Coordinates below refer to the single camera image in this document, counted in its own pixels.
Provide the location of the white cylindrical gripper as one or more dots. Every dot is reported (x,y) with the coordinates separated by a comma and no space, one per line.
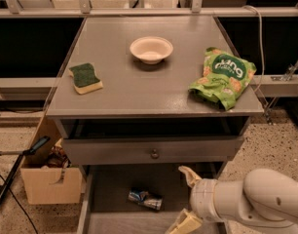
(200,196)

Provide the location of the blue silver redbull can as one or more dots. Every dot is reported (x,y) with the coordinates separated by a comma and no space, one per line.
(145,198)

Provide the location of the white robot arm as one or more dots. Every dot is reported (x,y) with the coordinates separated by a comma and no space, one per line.
(265,201)

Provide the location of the grey top drawer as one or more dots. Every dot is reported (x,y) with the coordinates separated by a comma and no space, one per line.
(137,149)

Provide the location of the round metal drawer knob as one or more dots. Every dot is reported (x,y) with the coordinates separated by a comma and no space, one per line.
(155,154)

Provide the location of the grey open middle drawer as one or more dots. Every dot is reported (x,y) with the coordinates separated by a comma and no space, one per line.
(106,208)

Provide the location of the grey drawer cabinet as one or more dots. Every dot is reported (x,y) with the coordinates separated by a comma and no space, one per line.
(147,100)

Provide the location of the green snack bag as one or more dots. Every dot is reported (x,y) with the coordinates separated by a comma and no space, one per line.
(224,79)

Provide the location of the cardboard box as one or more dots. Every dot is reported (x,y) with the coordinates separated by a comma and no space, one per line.
(48,176)

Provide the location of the white paper bowl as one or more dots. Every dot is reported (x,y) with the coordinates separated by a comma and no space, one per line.
(150,49)

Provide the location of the green yellow sponge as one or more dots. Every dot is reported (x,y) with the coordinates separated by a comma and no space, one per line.
(84,78)

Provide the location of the black tool with handle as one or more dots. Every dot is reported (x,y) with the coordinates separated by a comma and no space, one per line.
(19,154)

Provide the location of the metal railing frame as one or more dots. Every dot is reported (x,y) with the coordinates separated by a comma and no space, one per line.
(123,4)

